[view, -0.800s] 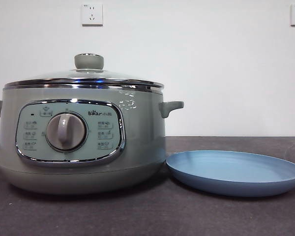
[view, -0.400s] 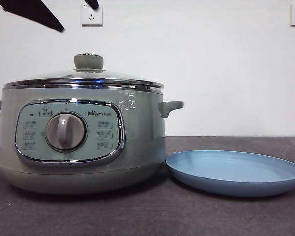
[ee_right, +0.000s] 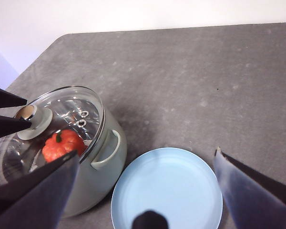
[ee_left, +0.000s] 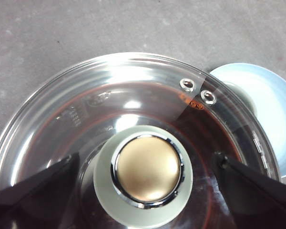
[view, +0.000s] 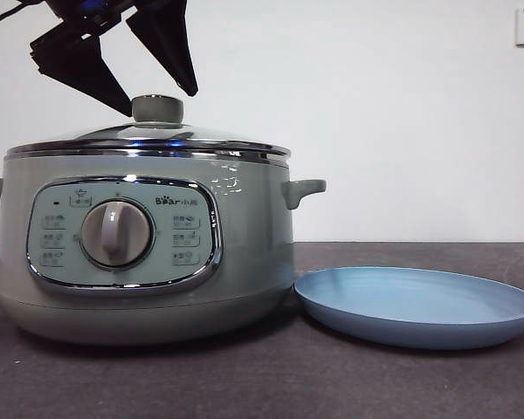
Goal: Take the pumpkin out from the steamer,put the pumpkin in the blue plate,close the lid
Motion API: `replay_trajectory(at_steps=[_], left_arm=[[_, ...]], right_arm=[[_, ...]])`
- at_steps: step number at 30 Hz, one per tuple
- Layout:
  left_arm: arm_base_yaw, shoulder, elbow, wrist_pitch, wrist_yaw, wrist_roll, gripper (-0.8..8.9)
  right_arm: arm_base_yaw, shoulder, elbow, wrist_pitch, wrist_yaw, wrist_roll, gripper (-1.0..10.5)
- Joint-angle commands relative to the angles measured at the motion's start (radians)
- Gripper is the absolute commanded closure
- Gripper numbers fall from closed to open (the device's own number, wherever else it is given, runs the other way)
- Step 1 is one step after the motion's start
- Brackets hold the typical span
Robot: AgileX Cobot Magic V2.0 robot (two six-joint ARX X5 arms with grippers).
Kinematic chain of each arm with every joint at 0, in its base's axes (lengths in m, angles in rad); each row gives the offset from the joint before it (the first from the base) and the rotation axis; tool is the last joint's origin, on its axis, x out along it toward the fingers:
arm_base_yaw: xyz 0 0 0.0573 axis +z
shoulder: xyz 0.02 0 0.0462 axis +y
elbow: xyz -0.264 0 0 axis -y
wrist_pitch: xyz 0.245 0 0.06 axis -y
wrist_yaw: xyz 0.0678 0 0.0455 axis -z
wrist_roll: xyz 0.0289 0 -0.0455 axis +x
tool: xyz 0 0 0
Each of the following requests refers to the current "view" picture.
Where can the pale green electric steamer pot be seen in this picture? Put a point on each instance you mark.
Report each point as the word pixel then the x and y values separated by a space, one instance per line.
pixel 253 218

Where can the blue plate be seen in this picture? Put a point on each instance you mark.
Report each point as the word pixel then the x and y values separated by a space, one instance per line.
pixel 419 301

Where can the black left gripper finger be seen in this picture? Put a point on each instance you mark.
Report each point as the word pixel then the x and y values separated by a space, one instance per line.
pixel 83 57
pixel 170 35

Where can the glass lid with green knob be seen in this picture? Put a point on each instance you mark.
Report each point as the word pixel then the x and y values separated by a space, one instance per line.
pixel 157 111

